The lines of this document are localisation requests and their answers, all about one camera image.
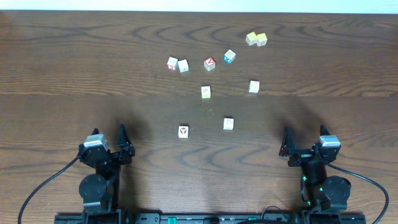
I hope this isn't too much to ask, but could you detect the block with red emblem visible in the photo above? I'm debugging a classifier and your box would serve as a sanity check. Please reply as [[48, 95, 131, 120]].
[[178, 126, 189, 138]]

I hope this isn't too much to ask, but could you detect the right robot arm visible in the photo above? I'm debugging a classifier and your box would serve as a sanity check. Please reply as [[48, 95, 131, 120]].
[[279, 125, 351, 223]]

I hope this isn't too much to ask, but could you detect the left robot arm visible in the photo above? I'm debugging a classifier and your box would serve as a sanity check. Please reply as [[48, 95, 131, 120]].
[[77, 124, 135, 223]]

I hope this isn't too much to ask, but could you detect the white block red side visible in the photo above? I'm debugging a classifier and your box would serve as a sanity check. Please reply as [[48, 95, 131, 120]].
[[167, 57, 178, 70]]

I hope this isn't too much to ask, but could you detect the yellow block centre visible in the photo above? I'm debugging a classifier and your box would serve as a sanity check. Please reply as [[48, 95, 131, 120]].
[[201, 86, 211, 99]]

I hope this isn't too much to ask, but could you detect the plain white block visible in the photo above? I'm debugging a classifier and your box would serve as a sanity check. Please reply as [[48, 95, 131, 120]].
[[178, 59, 189, 73]]

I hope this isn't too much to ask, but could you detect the blue and white block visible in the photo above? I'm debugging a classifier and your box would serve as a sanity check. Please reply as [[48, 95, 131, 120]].
[[224, 49, 236, 64]]

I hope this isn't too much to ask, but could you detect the bright yellow block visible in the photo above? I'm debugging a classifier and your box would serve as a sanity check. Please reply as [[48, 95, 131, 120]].
[[256, 33, 268, 47]]

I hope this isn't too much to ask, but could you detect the pale yellow block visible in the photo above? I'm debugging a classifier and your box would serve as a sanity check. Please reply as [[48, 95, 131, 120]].
[[245, 32, 257, 45]]

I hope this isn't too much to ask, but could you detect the red letter A block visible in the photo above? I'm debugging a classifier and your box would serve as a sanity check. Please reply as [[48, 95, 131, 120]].
[[204, 57, 216, 71]]

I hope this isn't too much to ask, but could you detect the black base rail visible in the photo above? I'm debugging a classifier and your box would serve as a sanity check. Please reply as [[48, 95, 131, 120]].
[[54, 212, 367, 224]]

